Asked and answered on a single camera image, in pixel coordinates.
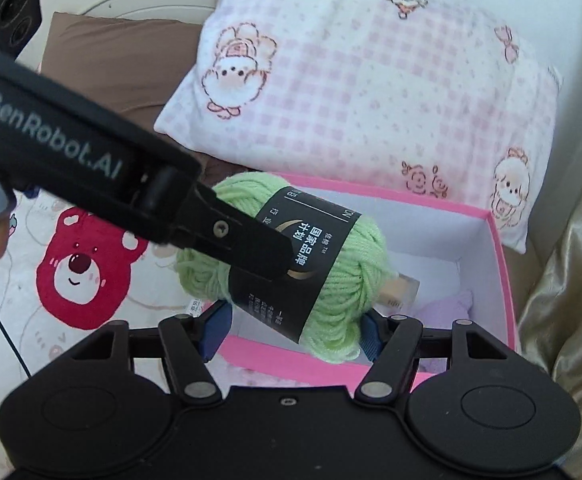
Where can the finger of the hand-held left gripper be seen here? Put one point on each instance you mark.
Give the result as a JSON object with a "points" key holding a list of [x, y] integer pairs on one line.
{"points": [[251, 245]]}

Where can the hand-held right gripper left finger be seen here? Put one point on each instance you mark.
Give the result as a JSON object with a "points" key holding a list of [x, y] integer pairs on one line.
{"points": [[216, 332]]}

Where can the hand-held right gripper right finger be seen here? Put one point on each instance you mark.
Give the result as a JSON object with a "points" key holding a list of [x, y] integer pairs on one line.
{"points": [[373, 335]]}

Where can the beige foundation bottle gold cap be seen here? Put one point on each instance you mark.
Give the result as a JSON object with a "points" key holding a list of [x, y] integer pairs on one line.
{"points": [[401, 290]]}

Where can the green yarn ball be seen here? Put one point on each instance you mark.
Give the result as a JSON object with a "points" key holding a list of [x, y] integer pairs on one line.
{"points": [[363, 260]]}

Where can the pink storage box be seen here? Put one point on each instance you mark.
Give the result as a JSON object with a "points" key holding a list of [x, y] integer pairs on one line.
{"points": [[471, 240]]}

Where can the brown pillow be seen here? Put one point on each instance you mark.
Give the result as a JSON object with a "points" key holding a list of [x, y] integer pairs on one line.
{"points": [[116, 70]]}

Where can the purple cloth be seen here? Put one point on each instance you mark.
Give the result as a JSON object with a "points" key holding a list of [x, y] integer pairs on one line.
{"points": [[446, 307]]}

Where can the pink white printed pillow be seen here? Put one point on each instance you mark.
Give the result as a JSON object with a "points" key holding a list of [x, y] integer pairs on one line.
{"points": [[371, 85]]}

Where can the gold shiny cloth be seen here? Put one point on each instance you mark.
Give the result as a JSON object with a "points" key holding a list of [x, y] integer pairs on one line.
{"points": [[571, 285]]}

